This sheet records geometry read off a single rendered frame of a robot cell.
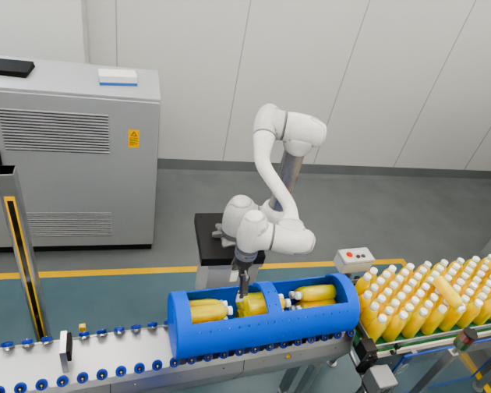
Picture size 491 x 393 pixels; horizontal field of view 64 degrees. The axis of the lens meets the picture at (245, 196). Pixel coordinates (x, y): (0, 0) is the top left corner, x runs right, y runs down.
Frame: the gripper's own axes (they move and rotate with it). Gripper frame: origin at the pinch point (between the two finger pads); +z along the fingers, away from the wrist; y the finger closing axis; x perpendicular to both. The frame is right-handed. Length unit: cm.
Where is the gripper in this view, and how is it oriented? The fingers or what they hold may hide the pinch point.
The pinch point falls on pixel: (236, 288)
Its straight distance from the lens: 171.1
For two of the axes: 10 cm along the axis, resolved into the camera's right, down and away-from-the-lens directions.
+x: 9.5, -0.3, 3.2
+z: -1.8, 7.8, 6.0
